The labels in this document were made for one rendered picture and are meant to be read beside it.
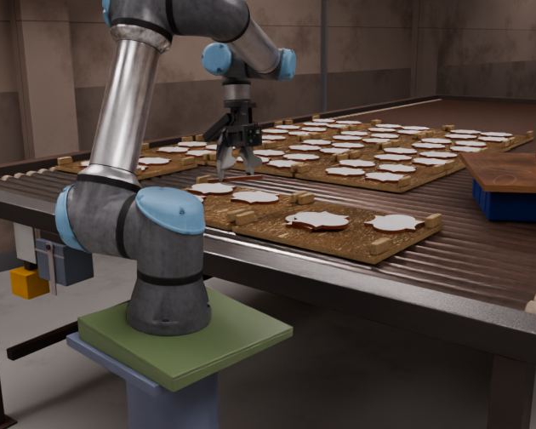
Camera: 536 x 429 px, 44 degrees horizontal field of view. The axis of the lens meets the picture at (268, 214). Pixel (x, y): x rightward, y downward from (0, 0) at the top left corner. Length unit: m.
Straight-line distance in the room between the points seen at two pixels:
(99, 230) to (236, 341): 0.30
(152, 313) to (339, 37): 5.38
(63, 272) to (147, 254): 0.86
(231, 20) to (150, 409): 0.72
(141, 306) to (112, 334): 0.07
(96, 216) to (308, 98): 4.96
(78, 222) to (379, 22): 5.89
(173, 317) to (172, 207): 0.19
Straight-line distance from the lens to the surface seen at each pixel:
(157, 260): 1.12
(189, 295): 1.15
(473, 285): 1.37
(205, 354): 1.09
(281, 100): 5.76
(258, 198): 1.90
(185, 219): 1.10
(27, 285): 2.15
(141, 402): 1.22
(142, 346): 1.12
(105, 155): 1.20
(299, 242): 1.53
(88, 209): 1.17
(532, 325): 1.22
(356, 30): 6.57
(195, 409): 1.22
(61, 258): 1.95
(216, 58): 1.61
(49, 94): 4.28
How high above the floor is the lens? 1.39
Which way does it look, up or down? 15 degrees down
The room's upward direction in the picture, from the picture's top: straight up
